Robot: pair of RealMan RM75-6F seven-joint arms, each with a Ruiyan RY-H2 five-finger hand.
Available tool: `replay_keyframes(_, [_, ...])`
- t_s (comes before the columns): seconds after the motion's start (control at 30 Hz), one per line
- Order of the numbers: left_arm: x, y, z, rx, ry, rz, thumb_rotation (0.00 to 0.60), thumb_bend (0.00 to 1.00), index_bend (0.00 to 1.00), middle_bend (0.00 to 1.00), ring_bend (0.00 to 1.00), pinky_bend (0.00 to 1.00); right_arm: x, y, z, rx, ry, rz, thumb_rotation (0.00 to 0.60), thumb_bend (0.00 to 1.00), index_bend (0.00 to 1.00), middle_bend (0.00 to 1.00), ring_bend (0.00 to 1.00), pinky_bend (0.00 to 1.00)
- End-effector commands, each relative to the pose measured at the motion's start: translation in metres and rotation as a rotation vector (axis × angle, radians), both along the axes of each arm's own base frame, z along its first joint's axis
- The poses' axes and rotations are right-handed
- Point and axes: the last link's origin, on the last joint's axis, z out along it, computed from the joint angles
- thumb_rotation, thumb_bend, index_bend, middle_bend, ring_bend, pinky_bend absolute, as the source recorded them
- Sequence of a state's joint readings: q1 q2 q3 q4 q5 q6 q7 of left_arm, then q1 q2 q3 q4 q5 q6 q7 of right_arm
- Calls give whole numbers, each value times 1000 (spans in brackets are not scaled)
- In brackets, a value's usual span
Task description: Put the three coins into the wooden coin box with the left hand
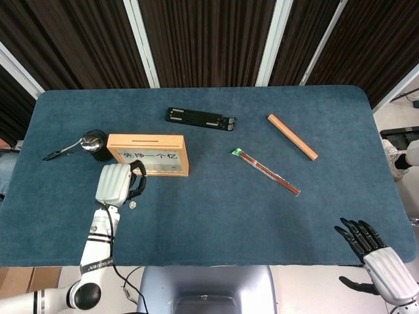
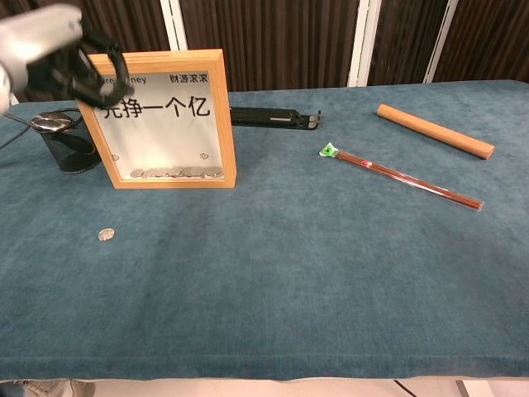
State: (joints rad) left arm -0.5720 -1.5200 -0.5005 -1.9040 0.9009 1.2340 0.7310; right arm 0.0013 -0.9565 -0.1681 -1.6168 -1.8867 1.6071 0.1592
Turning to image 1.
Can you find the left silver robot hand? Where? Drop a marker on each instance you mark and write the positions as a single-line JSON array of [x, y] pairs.
[[113, 184]]

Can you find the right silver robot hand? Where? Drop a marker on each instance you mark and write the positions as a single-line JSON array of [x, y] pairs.
[[389, 274]]

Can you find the silver coin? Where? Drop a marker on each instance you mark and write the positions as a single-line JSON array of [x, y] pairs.
[[132, 205]]

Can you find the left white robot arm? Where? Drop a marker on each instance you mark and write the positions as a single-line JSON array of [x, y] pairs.
[[98, 242]]

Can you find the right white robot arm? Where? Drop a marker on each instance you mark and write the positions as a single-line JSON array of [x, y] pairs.
[[406, 309]]

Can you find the black mesh pen cup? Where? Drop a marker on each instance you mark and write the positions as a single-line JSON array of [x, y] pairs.
[[103, 155]]

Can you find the metal spoon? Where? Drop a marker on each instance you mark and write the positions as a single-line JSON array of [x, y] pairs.
[[90, 143]]

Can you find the blue table cloth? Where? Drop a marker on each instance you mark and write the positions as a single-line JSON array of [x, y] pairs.
[[212, 222]]

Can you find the black folding stand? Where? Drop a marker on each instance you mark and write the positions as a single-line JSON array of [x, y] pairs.
[[196, 117]]

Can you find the cardboard box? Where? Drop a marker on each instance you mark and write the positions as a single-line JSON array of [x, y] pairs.
[[14, 281], [44, 278]]

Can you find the white sneaker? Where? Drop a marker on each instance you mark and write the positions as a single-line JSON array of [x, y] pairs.
[[390, 155]]

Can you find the person leg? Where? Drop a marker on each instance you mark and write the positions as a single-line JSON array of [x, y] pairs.
[[412, 150]]

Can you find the grey robot torso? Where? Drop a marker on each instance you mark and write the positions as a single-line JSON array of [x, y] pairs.
[[209, 281]]

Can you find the black equipment base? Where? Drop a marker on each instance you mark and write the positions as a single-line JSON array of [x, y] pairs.
[[397, 134]]

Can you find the packaged red chopsticks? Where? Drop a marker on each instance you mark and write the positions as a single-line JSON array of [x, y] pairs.
[[266, 171]]

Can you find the wooden rolling pin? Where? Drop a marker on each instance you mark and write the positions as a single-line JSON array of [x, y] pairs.
[[293, 137]]

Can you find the wooden coin box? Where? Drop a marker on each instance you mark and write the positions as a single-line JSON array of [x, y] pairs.
[[170, 144]]

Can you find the white partition frame post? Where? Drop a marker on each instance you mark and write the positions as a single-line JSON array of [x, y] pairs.
[[140, 42], [396, 88], [19, 72], [322, 42], [273, 42]]

